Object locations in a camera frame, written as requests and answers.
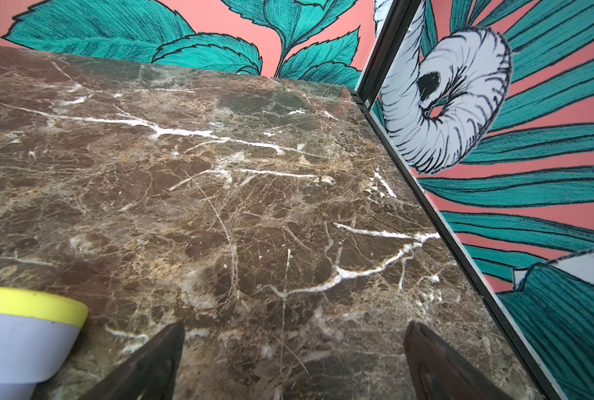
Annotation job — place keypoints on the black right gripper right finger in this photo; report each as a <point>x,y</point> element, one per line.
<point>438,371</point>

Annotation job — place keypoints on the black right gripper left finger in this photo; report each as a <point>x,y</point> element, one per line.
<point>149,373</point>

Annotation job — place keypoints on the black right corner frame post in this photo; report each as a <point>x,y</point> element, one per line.
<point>388,41</point>

